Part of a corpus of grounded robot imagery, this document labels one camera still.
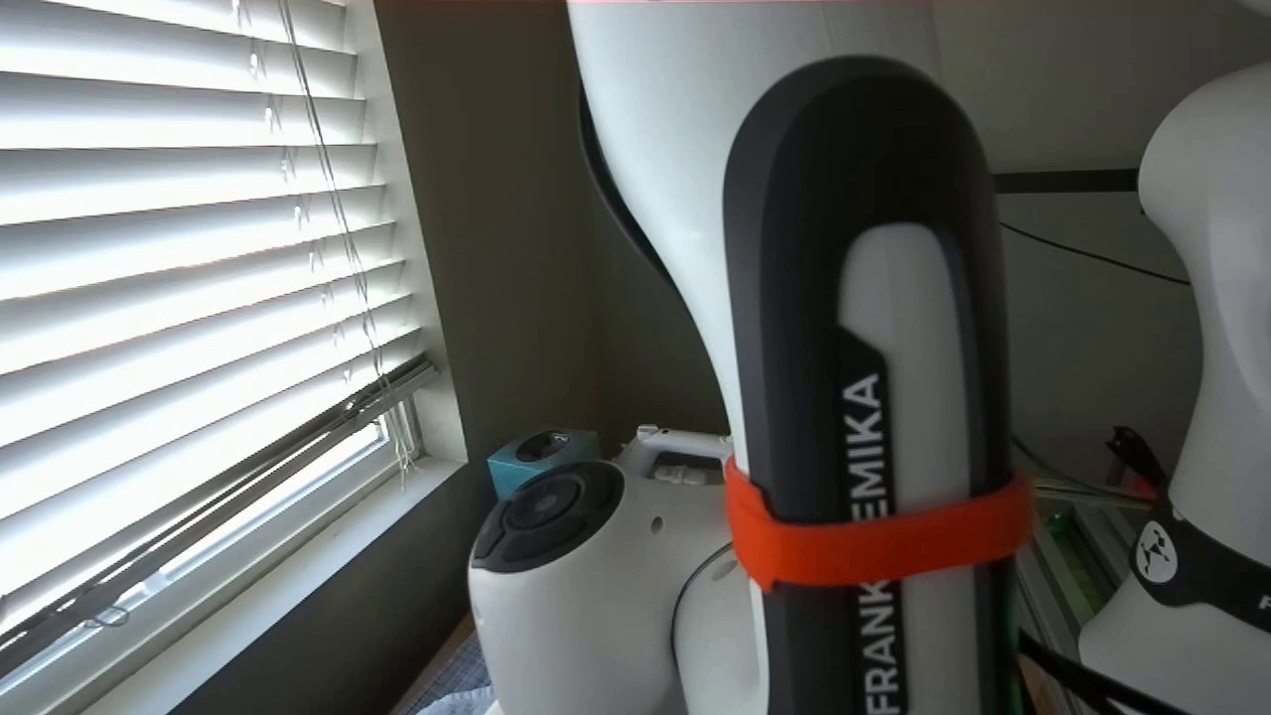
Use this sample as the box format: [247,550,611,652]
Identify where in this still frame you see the teal tissue box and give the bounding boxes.
[479,425,615,508]

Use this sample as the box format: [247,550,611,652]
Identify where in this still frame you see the grey checked placemat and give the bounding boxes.
[427,642,496,715]

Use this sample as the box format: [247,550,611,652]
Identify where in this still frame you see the white window blinds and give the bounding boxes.
[0,0,443,672]

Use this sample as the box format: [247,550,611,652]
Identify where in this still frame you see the orange cable strap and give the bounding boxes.
[716,458,1036,594]

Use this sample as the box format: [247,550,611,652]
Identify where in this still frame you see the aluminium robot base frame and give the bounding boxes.
[1008,496,1145,715]

